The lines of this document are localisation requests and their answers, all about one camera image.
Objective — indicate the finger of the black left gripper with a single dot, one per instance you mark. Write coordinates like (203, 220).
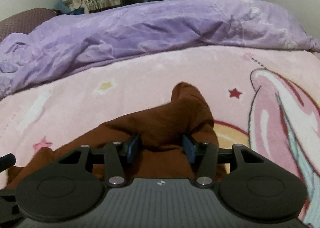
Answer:
(7, 161)

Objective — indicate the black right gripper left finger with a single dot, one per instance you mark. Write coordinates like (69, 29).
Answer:
(118, 158)

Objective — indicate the brown padded coat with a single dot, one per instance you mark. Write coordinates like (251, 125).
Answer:
(161, 130)

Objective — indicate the purple duvet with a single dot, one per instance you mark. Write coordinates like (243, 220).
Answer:
(68, 44)

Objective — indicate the blue and white clothes pile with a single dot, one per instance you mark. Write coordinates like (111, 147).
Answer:
(71, 7)

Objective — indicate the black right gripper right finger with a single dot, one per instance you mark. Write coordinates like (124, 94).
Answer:
(204, 158)

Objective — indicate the pink plush bed blanket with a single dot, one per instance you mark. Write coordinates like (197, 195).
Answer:
(267, 100)

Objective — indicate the maroon cushion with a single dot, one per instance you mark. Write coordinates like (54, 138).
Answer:
(25, 22)

